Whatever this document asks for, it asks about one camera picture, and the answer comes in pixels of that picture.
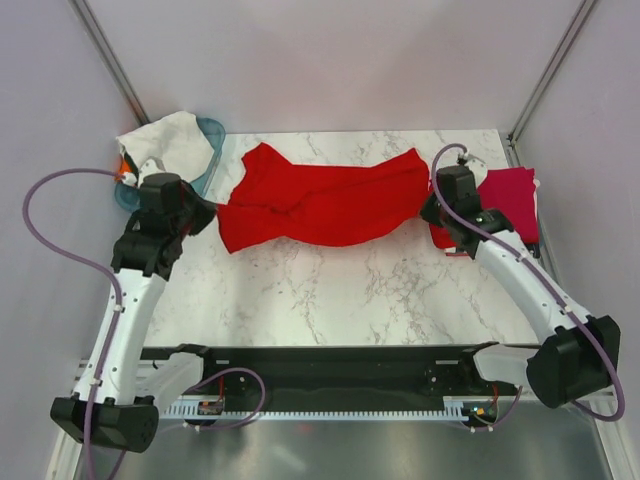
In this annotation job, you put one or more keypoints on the teal plastic basket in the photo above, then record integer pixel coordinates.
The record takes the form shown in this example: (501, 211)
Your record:
(127, 195)

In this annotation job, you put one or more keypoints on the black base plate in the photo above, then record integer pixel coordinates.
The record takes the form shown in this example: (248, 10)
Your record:
(364, 376)

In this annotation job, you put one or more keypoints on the folded red t-shirt in stack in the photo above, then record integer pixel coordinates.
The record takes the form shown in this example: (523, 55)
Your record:
(440, 236)

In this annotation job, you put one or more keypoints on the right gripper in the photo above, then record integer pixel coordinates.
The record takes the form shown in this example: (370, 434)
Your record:
(427, 212)

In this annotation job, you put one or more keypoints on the white t-shirt in basket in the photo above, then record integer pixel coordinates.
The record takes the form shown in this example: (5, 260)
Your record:
(176, 140)

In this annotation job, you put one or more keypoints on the right aluminium frame post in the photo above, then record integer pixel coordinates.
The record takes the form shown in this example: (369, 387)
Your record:
(561, 52)

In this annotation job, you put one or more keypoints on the orange garment in basket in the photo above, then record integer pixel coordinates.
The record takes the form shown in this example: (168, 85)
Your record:
(125, 172)

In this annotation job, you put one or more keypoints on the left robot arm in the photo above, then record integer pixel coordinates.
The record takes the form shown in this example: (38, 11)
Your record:
(110, 406)

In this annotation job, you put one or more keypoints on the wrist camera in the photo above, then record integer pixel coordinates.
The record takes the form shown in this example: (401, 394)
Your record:
(457, 182)
(159, 191)

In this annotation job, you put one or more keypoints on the left aluminium frame post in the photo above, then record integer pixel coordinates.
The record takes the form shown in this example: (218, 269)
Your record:
(109, 58)

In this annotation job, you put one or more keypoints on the white slotted cable duct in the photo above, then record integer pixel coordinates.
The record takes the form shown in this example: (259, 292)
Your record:
(203, 409)

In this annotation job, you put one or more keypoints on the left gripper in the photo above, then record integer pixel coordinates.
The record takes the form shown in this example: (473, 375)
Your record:
(206, 209)

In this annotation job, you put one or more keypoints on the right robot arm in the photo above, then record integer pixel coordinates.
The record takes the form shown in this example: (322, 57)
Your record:
(578, 352)

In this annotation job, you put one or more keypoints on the red t-shirt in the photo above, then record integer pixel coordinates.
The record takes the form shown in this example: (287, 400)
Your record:
(440, 236)
(323, 205)

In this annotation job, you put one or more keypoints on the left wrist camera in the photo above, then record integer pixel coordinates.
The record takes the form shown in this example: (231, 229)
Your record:
(159, 191)

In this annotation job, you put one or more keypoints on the aluminium frame post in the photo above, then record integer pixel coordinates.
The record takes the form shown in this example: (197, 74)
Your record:
(561, 52)
(109, 58)

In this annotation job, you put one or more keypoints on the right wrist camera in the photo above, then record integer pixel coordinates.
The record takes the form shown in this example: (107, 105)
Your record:
(457, 182)

